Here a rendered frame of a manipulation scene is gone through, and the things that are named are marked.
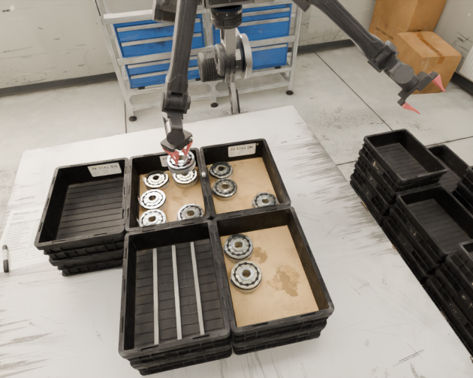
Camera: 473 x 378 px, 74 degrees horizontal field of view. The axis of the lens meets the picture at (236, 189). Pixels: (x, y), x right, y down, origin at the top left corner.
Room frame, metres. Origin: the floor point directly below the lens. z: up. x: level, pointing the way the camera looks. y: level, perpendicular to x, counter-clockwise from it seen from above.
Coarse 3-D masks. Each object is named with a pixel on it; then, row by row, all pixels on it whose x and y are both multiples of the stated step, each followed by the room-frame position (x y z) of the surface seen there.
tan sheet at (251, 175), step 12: (240, 168) 1.03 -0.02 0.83; (252, 168) 1.03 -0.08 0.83; (264, 168) 1.03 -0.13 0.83; (240, 180) 0.96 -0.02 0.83; (252, 180) 0.96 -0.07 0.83; (264, 180) 0.95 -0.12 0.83; (240, 192) 0.89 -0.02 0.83; (252, 192) 0.89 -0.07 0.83; (216, 204) 0.83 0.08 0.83; (228, 204) 0.82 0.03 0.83; (240, 204) 0.82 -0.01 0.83
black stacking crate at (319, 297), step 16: (224, 224) 0.67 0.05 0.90; (240, 224) 0.68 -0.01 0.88; (256, 224) 0.69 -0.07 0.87; (272, 224) 0.70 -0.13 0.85; (288, 224) 0.70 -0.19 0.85; (304, 256) 0.54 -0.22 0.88; (320, 288) 0.41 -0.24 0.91; (320, 304) 0.39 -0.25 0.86; (320, 320) 0.34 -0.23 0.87; (240, 336) 0.30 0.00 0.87; (256, 336) 0.30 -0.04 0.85; (272, 336) 0.31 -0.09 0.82
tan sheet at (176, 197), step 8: (144, 176) 1.00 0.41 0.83; (168, 176) 0.99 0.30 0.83; (144, 184) 0.95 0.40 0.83; (200, 184) 0.94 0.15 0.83; (144, 192) 0.90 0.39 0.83; (168, 192) 0.90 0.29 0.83; (176, 192) 0.90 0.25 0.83; (184, 192) 0.90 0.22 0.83; (192, 192) 0.90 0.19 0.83; (200, 192) 0.89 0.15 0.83; (168, 200) 0.85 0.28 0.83; (176, 200) 0.85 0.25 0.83; (184, 200) 0.85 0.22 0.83; (192, 200) 0.85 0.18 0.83; (200, 200) 0.85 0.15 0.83; (168, 208) 0.81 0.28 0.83; (176, 208) 0.81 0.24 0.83; (168, 216) 0.77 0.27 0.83
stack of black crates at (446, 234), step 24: (408, 192) 1.16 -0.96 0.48; (432, 192) 1.19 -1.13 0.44; (408, 216) 1.02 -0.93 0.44; (432, 216) 1.06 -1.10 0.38; (456, 216) 1.03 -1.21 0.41; (408, 240) 0.95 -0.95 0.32; (432, 240) 0.84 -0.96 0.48; (456, 240) 0.90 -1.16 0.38; (408, 264) 0.87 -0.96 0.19; (432, 264) 0.77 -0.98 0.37
